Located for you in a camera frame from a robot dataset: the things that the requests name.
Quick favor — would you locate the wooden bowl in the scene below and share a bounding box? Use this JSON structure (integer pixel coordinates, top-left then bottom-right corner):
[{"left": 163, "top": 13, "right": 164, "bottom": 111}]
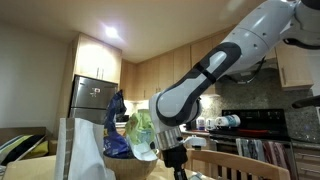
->
[{"left": 103, "top": 151, "right": 160, "bottom": 180}]

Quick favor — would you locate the wooden cabinet over refrigerator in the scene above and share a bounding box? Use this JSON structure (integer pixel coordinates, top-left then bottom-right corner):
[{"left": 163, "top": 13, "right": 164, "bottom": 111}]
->
[{"left": 73, "top": 33, "right": 123, "bottom": 84}]

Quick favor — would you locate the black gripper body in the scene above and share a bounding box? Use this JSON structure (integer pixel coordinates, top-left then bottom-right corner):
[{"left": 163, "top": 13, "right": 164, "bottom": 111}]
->
[{"left": 161, "top": 143, "right": 190, "bottom": 170}]

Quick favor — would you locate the white jar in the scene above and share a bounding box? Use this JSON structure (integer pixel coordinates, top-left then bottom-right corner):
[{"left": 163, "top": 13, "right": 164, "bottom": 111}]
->
[{"left": 196, "top": 117, "right": 207, "bottom": 132}]

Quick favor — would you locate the wooden drawer cabinet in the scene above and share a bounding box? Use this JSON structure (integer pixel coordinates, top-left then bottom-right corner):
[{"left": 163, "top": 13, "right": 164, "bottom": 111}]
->
[{"left": 293, "top": 142, "right": 320, "bottom": 180}]

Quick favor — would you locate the black coffee maker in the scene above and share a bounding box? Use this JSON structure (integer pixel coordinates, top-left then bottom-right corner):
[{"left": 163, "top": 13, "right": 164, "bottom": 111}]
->
[{"left": 184, "top": 120, "right": 198, "bottom": 132}]

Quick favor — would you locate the white mug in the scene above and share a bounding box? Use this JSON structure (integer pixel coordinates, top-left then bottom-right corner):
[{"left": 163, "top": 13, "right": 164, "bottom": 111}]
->
[{"left": 205, "top": 118, "right": 217, "bottom": 132}]

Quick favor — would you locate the wooden wall cabinet row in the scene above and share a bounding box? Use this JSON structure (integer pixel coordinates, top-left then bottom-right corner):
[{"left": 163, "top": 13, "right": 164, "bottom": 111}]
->
[{"left": 119, "top": 29, "right": 234, "bottom": 101}]

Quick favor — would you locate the wooden chair back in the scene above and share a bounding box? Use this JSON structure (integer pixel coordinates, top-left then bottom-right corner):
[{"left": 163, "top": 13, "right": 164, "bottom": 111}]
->
[{"left": 186, "top": 148, "right": 291, "bottom": 180}]

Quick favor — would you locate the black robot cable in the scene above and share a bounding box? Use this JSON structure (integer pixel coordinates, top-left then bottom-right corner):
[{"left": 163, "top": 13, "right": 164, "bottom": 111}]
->
[{"left": 229, "top": 37, "right": 320, "bottom": 85}]

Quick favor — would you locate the black stove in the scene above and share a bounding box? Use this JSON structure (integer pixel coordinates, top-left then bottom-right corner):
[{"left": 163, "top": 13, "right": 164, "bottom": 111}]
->
[{"left": 209, "top": 108, "right": 294, "bottom": 180}]

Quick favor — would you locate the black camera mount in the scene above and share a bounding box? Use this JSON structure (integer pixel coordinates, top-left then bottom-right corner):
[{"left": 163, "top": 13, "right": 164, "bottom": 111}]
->
[{"left": 292, "top": 95, "right": 320, "bottom": 109}]

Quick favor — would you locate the clear plastic bag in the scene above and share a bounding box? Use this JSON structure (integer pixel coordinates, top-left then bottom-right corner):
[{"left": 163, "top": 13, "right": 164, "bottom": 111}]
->
[{"left": 126, "top": 134, "right": 158, "bottom": 163}]

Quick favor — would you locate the ceiling light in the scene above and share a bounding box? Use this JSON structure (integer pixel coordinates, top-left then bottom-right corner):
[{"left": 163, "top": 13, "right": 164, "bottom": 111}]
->
[{"left": 103, "top": 24, "right": 121, "bottom": 40}]

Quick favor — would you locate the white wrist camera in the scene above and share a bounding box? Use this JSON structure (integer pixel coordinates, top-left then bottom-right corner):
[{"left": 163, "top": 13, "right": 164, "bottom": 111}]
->
[{"left": 181, "top": 134, "right": 207, "bottom": 148}]

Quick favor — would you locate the white bag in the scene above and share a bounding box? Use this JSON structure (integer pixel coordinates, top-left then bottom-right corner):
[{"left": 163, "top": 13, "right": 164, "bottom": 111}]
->
[{"left": 54, "top": 117, "right": 116, "bottom": 180}]

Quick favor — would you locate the green chip bag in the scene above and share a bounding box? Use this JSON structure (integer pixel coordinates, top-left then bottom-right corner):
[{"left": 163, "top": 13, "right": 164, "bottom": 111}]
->
[{"left": 124, "top": 109, "right": 157, "bottom": 153}]

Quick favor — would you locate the stainless steel refrigerator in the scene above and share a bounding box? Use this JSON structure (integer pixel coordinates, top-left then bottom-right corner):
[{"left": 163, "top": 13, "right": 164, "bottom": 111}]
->
[{"left": 68, "top": 74, "right": 119, "bottom": 126}]

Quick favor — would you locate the grey striped dish towel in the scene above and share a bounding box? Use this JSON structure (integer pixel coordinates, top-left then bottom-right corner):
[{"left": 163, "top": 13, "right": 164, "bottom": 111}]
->
[{"left": 235, "top": 138, "right": 266, "bottom": 164}]

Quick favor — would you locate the single-door wooden wall cabinet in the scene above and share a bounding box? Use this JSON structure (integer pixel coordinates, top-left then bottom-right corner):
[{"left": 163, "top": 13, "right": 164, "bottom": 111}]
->
[{"left": 274, "top": 41, "right": 314, "bottom": 91}]

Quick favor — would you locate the red striped dish towel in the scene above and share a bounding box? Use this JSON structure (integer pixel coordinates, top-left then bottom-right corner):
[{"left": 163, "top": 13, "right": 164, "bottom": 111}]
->
[{"left": 263, "top": 139, "right": 290, "bottom": 174}]

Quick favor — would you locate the blue chip bag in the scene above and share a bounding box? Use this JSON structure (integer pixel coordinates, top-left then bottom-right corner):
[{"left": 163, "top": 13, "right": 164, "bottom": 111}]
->
[{"left": 102, "top": 89, "right": 134, "bottom": 159}]

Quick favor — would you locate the striped cushion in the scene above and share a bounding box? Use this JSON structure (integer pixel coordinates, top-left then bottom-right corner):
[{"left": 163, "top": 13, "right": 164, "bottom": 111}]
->
[{"left": 0, "top": 134, "right": 46, "bottom": 166}]

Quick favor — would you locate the yellow cushion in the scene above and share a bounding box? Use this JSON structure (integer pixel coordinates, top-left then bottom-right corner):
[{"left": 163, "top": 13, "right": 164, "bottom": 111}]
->
[{"left": 23, "top": 140, "right": 50, "bottom": 160}]

